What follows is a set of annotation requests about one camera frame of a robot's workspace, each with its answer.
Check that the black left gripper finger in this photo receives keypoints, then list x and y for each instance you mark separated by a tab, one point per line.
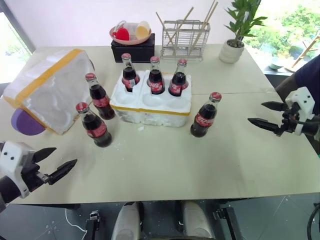
43	153
61	171

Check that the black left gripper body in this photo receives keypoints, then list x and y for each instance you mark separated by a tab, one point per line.
31	175

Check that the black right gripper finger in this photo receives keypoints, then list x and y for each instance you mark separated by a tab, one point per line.
276	106
266	124

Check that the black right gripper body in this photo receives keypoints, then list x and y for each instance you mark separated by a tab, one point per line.
288	122

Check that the glass cola bottle red cap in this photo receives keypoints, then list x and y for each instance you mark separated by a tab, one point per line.
96	127
155	80
177	82
203	120
128	76
100	100

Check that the white foam lid yellow tape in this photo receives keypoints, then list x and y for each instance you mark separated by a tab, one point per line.
47	92

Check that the white foam bottle tray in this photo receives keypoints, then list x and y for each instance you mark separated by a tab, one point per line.
155	112

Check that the black rectangular box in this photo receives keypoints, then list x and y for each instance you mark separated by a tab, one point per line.
135	51

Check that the pale green bowl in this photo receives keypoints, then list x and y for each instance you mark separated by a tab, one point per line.
275	65

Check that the person in dark shirt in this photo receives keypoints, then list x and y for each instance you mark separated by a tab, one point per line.
307	72

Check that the white ribbed plant pot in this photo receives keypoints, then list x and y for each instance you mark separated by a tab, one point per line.
231	53

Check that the grey rounded shape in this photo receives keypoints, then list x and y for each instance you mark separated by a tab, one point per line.
197	220
125	222

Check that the green leafy plant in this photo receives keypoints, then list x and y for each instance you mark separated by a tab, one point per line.
241	20

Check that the wooden chopstick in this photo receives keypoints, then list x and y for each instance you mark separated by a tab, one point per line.
183	21
212	11
208	11
163	26

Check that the pink round plate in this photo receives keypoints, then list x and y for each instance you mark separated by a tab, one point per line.
132	42

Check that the red toy fruit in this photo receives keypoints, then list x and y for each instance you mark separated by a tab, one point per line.
122	33

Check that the clear plastic cup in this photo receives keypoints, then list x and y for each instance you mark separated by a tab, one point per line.
132	28

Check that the yellow plastic cup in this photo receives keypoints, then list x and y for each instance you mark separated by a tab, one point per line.
143	30

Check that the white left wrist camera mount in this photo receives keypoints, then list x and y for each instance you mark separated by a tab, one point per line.
11	157

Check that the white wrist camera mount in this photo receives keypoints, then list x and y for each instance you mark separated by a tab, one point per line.
303	98
11	157

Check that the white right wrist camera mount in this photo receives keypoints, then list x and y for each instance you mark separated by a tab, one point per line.
303	98

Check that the wooden frame outside window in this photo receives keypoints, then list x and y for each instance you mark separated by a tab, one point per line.
306	51

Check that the black table leg bracket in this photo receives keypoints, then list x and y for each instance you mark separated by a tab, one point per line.
93	225
226	222

